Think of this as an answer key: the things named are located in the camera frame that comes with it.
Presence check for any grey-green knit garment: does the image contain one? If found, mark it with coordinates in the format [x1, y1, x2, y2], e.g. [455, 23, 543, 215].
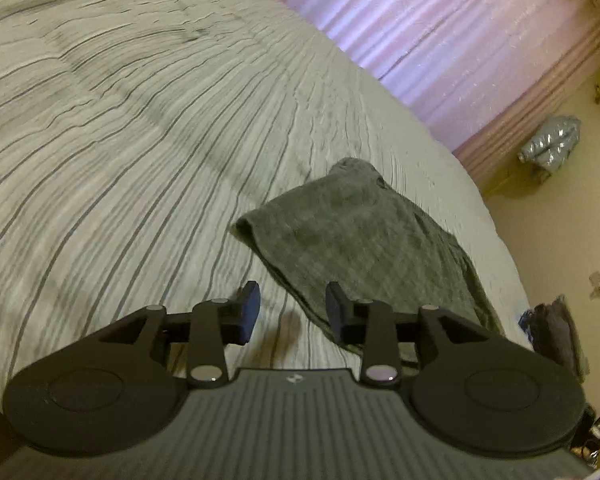
[232, 157, 506, 366]

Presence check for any bed with striped cover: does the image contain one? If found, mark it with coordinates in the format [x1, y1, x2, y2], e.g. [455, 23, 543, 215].
[0, 0, 533, 406]

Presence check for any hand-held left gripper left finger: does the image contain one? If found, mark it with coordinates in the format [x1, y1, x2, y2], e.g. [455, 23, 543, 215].
[87, 281, 262, 390]

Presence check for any pink drape curtain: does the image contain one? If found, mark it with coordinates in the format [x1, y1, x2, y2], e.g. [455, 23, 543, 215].
[452, 15, 600, 192]

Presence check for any sheer white curtain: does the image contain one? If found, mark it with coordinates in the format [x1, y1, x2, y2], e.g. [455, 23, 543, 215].
[267, 0, 598, 147]

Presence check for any dark bag on chair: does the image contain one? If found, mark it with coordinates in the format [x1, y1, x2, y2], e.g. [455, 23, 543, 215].
[520, 295, 590, 382]

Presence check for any silver puffer jacket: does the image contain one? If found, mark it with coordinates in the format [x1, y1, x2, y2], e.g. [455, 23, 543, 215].
[519, 115, 582, 173]

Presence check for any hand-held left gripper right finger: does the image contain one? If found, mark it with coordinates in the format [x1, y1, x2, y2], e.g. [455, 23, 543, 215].
[325, 281, 502, 390]

